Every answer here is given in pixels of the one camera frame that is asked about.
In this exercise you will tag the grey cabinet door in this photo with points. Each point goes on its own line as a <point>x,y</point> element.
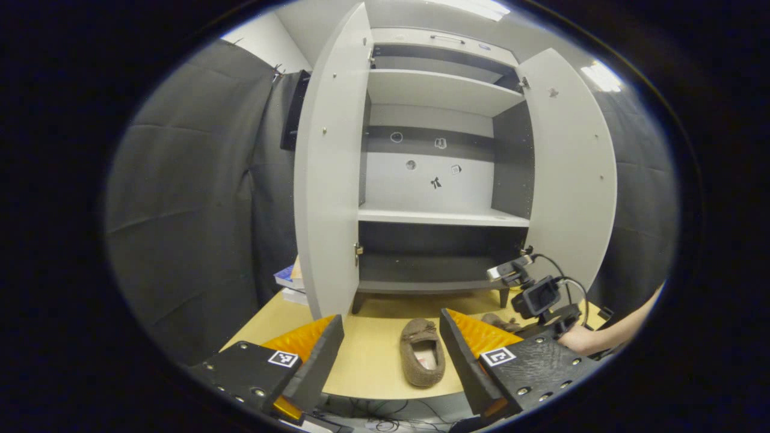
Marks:
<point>331,180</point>
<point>571,180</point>

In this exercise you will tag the brown fuzzy shoe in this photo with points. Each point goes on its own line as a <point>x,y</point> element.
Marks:
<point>496,322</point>
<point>421,332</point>

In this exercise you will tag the small black table clamp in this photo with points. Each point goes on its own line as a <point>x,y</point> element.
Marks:
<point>606,313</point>

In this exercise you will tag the black backdrop cloth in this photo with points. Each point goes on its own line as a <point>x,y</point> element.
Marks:
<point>192,210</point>
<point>637,210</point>

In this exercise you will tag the ceiling light panel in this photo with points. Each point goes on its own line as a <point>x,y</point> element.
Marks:
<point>601,77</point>
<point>475,7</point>

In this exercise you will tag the grey shoe cabinet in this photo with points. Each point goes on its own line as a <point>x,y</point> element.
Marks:
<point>433,90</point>

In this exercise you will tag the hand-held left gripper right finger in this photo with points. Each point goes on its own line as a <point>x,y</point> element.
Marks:
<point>463,361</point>

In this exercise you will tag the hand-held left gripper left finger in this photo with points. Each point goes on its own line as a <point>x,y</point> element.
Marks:
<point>319,367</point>

